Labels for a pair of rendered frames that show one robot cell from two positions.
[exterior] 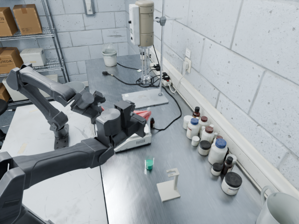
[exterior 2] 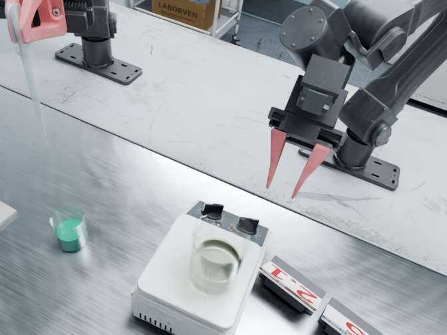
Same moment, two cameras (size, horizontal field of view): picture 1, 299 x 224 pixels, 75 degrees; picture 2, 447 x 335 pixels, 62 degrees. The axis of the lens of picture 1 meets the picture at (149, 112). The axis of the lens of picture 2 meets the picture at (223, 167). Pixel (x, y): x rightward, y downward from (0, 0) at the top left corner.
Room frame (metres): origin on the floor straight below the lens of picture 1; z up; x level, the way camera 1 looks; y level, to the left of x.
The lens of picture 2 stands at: (0.90, -0.12, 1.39)
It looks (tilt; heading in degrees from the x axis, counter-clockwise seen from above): 45 degrees down; 124
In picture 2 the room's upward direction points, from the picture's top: 11 degrees clockwise
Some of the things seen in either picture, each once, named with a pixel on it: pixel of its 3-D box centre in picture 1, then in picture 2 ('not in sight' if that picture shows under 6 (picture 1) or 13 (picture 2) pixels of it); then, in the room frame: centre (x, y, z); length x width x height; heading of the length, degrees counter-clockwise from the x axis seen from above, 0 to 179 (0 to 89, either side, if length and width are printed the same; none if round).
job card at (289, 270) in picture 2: not in sight; (293, 281); (0.86, 0.17, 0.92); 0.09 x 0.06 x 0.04; 3
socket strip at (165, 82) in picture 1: (159, 73); not in sight; (1.55, -0.09, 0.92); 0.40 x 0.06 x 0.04; 18
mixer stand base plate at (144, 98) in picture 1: (144, 98); not in sight; (1.18, 0.04, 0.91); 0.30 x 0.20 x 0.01; 108
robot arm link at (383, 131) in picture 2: (58, 122); (367, 123); (0.79, 0.48, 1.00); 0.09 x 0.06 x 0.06; 161
